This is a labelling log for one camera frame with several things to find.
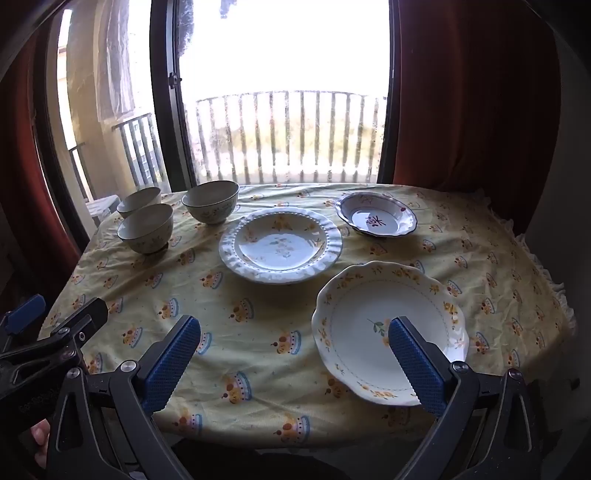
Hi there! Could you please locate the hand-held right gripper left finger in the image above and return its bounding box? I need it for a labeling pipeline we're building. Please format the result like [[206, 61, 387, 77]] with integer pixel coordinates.
[[46, 315, 204, 480]]

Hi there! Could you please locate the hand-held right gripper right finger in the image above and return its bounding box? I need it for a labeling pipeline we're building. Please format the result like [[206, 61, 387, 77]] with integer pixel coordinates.
[[388, 316, 555, 480]]

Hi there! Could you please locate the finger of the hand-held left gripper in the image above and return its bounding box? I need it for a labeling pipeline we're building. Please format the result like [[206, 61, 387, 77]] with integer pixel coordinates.
[[0, 296, 109, 376], [0, 294, 47, 342]]

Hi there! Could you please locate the white plate yellow floral rim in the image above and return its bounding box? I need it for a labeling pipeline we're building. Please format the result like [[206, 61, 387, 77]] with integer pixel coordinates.
[[311, 261, 469, 407]]

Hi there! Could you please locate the white floral bowl green rim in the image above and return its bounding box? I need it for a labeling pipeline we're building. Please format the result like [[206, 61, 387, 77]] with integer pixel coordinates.
[[181, 180, 240, 225], [117, 203, 174, 256], [116, 186, 162, 219]]

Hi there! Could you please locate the small plate dark scalloped rim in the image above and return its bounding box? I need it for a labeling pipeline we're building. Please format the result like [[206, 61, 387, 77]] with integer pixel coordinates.
[[335, 191, 417, 238]]

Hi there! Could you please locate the white ribbed rim plate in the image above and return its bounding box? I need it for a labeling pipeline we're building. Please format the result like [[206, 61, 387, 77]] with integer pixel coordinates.
[[218, 207, 343, 284]]

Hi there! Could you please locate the person's left hand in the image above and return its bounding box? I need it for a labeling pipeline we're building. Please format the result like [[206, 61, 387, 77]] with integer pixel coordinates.
[[28, 418, 51, 468]]

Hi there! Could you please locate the red curtain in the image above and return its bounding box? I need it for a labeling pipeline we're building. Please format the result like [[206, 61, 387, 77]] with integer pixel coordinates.
[[392, 0, 561, 232], [0, 46, 84, 296]]

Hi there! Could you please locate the yellow printed tablecloth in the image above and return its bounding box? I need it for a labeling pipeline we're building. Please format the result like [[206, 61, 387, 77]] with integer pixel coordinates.
[[39, 182, 578, 448]]

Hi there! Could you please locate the balcony railing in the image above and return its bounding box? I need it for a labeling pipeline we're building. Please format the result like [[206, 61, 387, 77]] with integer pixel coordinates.
[[69, 90, 386, 199]]

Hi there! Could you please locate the hanging pale towel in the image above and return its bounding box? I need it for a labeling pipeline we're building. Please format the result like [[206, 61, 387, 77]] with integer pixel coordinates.
[[95, 0, 137, 121]]

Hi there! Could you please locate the dark window frame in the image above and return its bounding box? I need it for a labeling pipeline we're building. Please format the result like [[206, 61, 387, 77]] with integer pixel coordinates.
[[32, 0, 407, 252]]

